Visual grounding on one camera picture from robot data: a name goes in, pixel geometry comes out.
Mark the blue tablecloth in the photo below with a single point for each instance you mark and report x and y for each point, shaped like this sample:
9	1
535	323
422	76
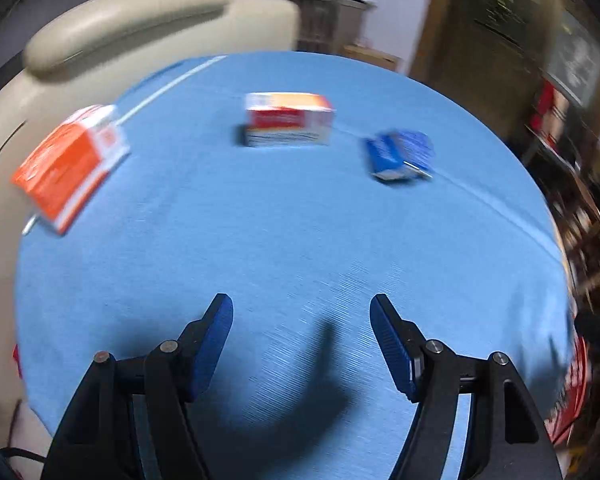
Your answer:
290	230

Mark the red mesh basket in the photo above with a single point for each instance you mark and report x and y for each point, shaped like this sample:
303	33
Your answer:
575	380

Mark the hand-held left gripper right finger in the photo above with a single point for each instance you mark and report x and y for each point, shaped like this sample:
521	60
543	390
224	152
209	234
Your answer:
390	345

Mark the orange and white small box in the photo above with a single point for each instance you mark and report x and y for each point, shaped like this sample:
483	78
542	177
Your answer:
285	120

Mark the orange cardboard box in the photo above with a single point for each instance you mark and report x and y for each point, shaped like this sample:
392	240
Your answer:
65	170

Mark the wooden door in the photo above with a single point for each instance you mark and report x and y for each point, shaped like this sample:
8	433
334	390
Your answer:
485	35

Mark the blue and white carton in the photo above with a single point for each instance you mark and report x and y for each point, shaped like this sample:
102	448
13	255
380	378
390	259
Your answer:
395	152

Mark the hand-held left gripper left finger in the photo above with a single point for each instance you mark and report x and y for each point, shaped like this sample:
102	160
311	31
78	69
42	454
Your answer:
211	347

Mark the red striped towel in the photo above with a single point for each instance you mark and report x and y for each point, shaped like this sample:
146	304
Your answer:
547	105

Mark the beige leather sofa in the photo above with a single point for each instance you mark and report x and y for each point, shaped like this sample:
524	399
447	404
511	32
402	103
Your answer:
130	15

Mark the framed picture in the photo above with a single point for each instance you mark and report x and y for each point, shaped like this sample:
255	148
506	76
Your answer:
575	60

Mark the thin white stick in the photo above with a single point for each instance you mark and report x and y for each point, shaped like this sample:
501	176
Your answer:
175	82

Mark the brown cardboard box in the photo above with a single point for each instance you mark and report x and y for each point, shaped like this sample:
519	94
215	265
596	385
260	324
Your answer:
370	57

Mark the wooden cabinet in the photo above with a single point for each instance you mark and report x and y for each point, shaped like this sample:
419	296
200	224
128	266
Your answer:
325	25

